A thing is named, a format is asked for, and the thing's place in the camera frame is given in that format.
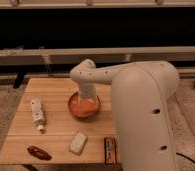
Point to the dark snack bar packet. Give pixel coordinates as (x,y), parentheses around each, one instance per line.
(110,150)

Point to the white tube bottle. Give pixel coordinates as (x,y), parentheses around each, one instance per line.
(38,115)

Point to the wooden table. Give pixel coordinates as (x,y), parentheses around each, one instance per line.
(61,126)

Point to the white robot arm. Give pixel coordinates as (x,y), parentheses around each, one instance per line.
(139,93)

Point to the dark red chili pepper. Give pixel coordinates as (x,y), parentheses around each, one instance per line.
(39,153)

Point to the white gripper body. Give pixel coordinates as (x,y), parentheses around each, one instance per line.
(87,91)

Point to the orange ceramic bowl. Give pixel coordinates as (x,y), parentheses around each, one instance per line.
(83,108)

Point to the long white shelf rail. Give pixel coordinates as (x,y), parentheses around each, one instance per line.
(99,55)

